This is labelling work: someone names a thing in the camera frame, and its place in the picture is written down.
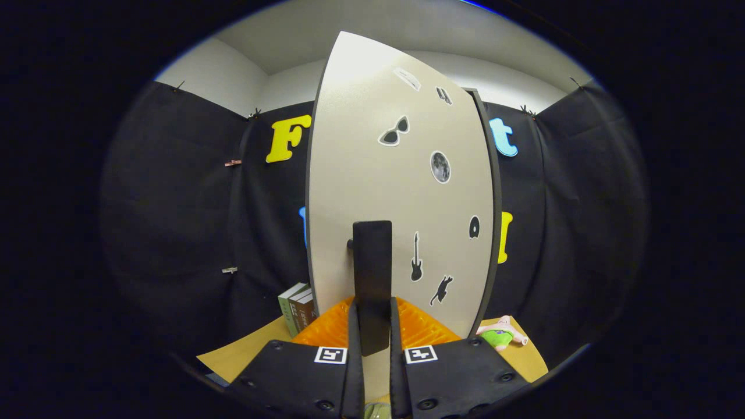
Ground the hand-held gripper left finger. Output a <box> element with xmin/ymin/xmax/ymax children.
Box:
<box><xmin>224</xmin><ymin>297</ymin><xmax>366</xmax><ymax>419</ymax></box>

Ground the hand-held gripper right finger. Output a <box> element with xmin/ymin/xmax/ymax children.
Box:
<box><xmin>389</xmin><ymin>297</ymin><xmax>531</xmax><ymax>419</ymax></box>

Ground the black door handle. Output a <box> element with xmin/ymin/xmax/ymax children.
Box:
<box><xmin>347</xmin><ymin>220</ymin><xmax>393</xmax><ymax>357</ymax></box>

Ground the beige cabinet door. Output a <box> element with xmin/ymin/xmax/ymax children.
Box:
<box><xmin>306</xmin><ymin>30</ymin><xmax>502</xmax><ymax>399</ymax></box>

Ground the pink and green plush toy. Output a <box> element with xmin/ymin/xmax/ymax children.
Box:
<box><xmin>476</xmin><ymin>315</ymin><xmax>529</xmax><ymax>351</ymax></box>

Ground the green book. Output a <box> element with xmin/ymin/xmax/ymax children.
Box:
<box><xmin>278</xmin><ymin>282</ymin><xmax>309</xmax><ymax>338</ymax></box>

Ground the dark grey cabinet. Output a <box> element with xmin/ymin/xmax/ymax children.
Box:
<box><xmin>463</xmin><ymin>86</ymin><xmax>504</xmax><ymax>341</ymax></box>

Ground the black backdrop cloth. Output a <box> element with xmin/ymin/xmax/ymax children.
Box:
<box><xmin>99</xmin><ymin>79</ymin><xmax>650</xmax><ymax>367</ymax></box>

